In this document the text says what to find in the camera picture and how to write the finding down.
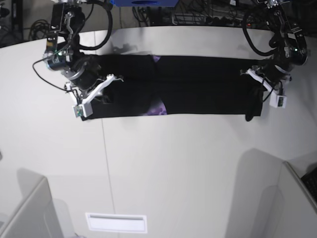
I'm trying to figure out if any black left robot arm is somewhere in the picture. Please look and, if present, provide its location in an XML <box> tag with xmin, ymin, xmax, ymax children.
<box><xmin>240</xmin><ymin>0</ymin><xmax>308</xmax><ymax>96</ymax></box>

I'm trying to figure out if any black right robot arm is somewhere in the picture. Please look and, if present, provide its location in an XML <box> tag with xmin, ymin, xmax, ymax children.
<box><xmin>41</xmin><ymin>0</ymin><xmax>113</xmax><ymax>105</ymax></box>

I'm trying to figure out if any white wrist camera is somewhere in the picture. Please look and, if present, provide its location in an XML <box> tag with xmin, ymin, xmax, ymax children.
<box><xmin>73</xmin><ymin>103</ymin><xmax>93</xmax><ymax>118</ymax></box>
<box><xmin>269</xmin><ymin>93</ymin><xmax>287</xmax><ymax>109</ymax></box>

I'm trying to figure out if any grey left partition panel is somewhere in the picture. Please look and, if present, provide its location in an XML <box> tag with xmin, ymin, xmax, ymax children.
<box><xmin>0</xmin><ymin>169</ymin><xmax>64</xmax><ymax>238</ymax></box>

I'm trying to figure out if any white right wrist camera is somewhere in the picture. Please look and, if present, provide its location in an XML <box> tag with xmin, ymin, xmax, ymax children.
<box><xmin>73</xmin><ymin>103</ymin><xmax>93</xmax><ymax>118</ymax></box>

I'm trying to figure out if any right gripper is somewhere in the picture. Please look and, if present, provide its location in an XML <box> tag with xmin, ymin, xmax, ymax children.
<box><xmin>64</xmin><ymin>57</ymin><xmax>124</xmax><ymax>105</ymax></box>

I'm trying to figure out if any blue box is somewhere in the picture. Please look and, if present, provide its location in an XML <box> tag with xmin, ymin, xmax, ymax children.
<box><xmin>109</xmin><ymin>0</ymin><xmax>179</xmax><ymax>7</ymax></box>

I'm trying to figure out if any grey partition panel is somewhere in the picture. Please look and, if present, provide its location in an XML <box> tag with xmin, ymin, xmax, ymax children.
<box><xmin>0</xmin><ymin>169</ymin><xmax>64</xmax><ymax>238</ymax></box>
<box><xmin>225</xmin><ymin>149</ymin><xmax>317</xmax><ymax>238</ymax></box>

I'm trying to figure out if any black keyboard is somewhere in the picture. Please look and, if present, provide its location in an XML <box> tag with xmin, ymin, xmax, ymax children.
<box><xmin>301</xmin><ymin>169</ymin><xmax>317</xmax><ymax>201</ymax></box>

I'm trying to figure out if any grey right partition panel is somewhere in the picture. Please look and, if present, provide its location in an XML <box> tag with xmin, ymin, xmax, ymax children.
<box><xmin>225</xmin><ymin>149</ymin><xmax>317</xmax><ymax>238</ymax></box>

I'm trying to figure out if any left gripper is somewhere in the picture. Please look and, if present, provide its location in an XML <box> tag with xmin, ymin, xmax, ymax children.
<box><xmin>240</xmin><ymin>61</ymin><xmax>292</xmax><ymax>98</ymax></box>

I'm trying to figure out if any black T-shirt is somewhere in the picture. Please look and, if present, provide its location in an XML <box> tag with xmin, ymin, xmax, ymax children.
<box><xmin>90</xmin><ymin>55</ymin><xmax>263</xmax><ymax>119</ymax></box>

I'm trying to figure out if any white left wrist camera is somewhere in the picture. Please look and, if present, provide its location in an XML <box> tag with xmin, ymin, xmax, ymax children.
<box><xmin>269</xmin><ymin>93</ymin><xmax>287</xmax><ymax>109</ymax></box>

